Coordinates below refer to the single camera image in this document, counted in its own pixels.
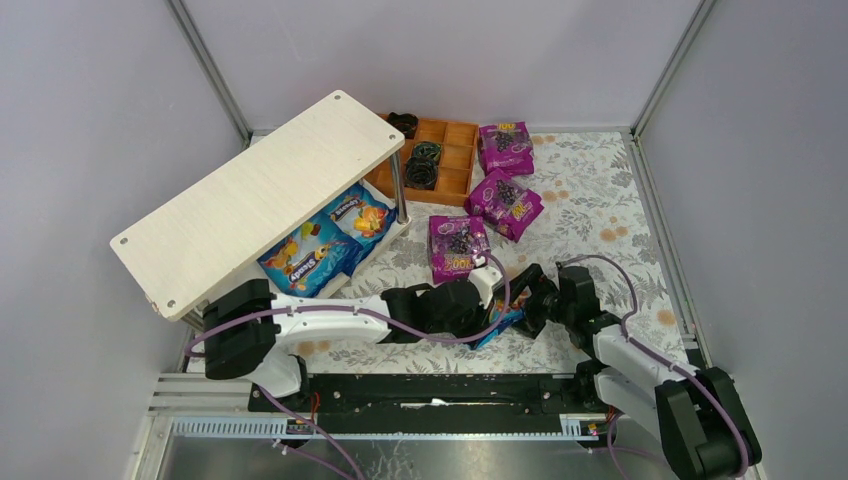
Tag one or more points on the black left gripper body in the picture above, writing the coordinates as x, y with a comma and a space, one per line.
478, 309

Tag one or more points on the floral patterned table mat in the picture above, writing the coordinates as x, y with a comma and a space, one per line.
592, 211

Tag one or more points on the slotted cable duct rail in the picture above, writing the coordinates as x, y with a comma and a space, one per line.
289, 429

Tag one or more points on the blue candy bag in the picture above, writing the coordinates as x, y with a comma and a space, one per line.
361, 216
507, 318
306, 260

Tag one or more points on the black coiled item middle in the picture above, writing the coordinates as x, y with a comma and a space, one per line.
431, 151

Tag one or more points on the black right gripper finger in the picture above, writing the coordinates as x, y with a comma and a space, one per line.
533, 320
533, 279

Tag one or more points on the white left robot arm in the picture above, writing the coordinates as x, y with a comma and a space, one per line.
248, 331

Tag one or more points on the black coiled item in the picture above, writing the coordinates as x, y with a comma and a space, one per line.
421, 174
431, 151
406, 123

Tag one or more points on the purple candy bag near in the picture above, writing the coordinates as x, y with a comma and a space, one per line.
453, 242

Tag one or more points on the black coiled item bottom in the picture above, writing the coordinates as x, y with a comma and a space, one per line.
421, 174

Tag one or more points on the purple candy bag middle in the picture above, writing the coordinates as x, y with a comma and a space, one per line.
504, 205

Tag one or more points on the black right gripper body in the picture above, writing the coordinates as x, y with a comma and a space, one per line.
538, 302

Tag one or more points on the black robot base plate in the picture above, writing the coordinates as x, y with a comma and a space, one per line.
441, 402

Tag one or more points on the orange wooden compartment tray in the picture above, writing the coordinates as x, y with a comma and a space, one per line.
460, 144

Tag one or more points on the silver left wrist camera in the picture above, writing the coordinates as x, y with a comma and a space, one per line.
486, 280

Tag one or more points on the black coiled item top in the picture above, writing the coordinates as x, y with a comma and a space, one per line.
406, 123

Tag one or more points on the purple candy bag far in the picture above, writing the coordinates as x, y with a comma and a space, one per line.
507, 147

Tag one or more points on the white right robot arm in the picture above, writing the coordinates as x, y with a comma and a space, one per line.
696, 414

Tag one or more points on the purple candy bag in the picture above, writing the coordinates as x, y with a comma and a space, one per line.
504, 205
507, 147
453, 242

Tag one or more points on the white wooden two-tier shelf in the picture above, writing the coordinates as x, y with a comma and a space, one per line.
194, 245

